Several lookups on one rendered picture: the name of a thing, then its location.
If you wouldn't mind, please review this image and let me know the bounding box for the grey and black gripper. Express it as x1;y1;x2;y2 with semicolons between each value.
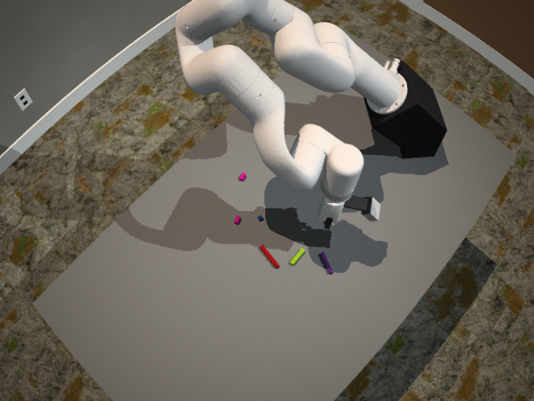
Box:
317;189;347;229

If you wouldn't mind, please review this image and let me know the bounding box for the red rod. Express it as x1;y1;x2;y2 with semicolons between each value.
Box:
260;245;279;268

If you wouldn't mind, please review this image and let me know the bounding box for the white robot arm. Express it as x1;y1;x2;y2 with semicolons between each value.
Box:
175;0;407;222

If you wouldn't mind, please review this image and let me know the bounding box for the purple rod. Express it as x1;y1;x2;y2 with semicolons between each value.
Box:
320;252;333;274

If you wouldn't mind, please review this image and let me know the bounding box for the lime green rod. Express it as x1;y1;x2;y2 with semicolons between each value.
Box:
290;249;305;266

